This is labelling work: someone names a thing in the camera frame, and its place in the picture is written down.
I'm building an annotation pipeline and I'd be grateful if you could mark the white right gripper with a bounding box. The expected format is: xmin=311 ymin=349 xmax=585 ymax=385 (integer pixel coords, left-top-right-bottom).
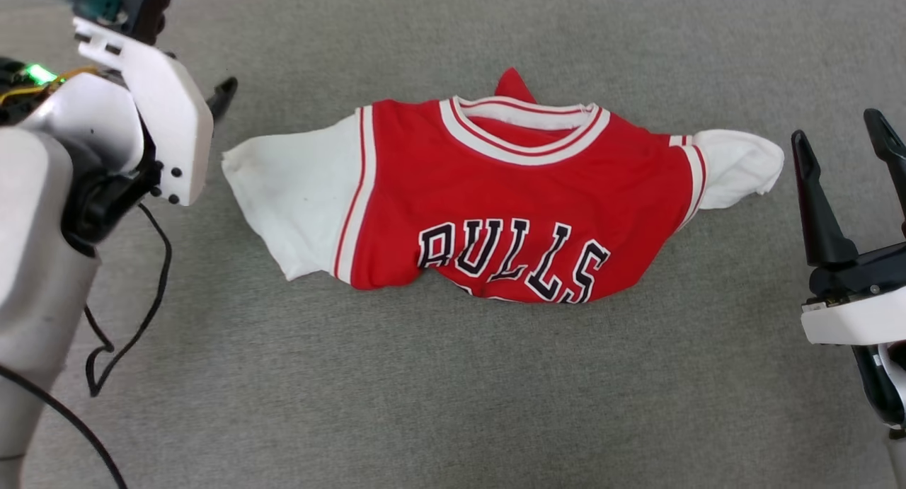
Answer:
xmin=791 ymin=109 xmax=906 ymax=427

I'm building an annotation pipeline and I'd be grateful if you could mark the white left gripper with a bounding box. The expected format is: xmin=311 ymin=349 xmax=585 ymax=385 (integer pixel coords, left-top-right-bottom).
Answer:
xmin=62 ymin=18 xmax=239 ymax=258

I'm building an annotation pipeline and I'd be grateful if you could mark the red and white Bulls jersey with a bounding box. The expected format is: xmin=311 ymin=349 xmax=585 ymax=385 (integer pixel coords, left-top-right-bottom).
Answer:
xmin=222 ymin=68 xmax=785 ymax=304

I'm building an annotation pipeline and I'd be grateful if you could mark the grey fabric sofa seat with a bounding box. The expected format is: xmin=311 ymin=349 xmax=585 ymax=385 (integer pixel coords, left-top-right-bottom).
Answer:
xmin=0 ymin=0 xmax=906 ymax=489

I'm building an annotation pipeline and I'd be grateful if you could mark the teal cable connector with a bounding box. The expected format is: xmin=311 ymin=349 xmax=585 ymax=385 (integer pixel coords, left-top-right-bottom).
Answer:
xmin=71 ymin=0 xmax=130 ymax=24

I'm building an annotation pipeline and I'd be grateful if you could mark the thin black looped cable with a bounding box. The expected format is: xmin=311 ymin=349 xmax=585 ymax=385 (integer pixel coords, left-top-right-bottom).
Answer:
xmin=84 ymin=204 xmax=173 ymax=398

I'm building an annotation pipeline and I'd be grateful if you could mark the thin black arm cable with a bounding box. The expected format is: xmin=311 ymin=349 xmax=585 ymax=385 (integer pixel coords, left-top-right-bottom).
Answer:
xmin=0 ymin=364 xmax=129 ymax=489

